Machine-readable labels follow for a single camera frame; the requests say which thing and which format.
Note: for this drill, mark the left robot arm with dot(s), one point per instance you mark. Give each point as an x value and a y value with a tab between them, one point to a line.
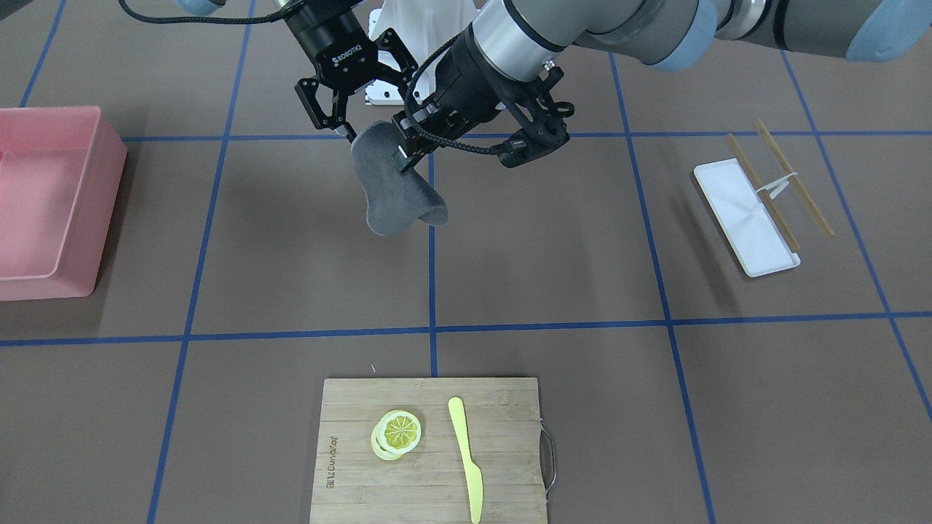
517	38

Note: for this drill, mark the white rectangular tray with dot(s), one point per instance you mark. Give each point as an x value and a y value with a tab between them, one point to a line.
751	231

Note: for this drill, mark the yellow lemon slices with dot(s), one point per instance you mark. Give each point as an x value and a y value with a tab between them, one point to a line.
395	434

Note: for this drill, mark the wooden rack rod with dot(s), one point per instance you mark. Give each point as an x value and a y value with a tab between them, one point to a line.
793	178
762	193

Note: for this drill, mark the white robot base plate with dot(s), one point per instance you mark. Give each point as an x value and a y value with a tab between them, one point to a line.
423	26

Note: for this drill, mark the pink plastic bin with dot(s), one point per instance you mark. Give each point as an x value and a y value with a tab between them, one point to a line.
60	173

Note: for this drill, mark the wooden rack rod inner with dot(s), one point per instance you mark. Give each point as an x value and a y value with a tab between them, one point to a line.
762	193

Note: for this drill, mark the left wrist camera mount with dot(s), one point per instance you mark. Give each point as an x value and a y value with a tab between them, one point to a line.
541	119

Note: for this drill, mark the yellow plastic knife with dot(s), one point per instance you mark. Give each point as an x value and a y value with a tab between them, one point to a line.
472	473

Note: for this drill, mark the wooden rack rod outer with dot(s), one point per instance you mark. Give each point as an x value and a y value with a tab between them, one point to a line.
793	178

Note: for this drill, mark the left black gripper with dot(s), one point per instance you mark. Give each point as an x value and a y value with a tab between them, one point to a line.
472	73

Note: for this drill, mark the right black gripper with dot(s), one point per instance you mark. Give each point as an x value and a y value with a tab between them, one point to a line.
329	36

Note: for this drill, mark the bamboo cutting board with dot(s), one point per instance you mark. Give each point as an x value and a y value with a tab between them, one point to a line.
427	484

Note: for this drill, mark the grey cloth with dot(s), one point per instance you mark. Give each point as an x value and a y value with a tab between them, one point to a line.
394	198

